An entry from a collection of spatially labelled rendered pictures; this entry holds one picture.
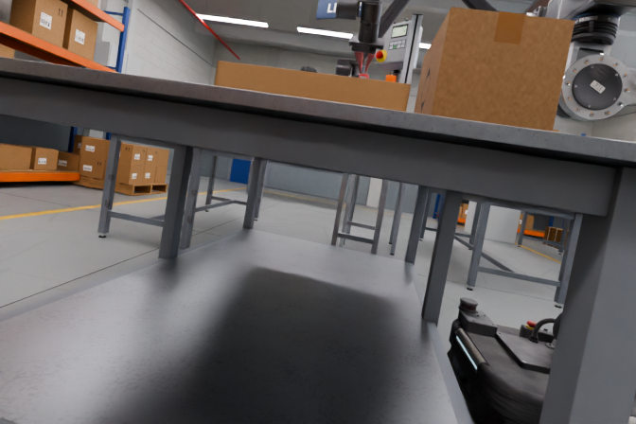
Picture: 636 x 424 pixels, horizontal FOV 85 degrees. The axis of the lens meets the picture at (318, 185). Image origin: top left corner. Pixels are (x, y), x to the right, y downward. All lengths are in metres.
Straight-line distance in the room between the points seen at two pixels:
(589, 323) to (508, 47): 0.53
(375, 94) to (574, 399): 0.43
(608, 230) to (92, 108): 0.70
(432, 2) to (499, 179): 5.81
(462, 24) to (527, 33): 0.13
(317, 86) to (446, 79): 0.38
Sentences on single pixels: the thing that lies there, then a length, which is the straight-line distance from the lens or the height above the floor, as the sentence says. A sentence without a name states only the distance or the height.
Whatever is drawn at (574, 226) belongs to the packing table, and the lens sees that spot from 3.30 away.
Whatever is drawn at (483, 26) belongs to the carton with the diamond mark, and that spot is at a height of 1.09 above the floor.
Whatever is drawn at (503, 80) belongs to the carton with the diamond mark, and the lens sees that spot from 0.82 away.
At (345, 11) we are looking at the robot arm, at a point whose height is 1.19.
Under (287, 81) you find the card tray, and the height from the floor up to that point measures 0.85.
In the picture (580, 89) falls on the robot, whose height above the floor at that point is 1.12.
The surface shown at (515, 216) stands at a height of 0.50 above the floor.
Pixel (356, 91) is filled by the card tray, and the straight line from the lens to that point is 0.46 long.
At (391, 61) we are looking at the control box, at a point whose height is 1.30.
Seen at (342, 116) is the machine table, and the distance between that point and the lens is 0.42.
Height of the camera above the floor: 0.75
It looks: 3 degrees down
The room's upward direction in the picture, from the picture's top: 10 degrees clockwise
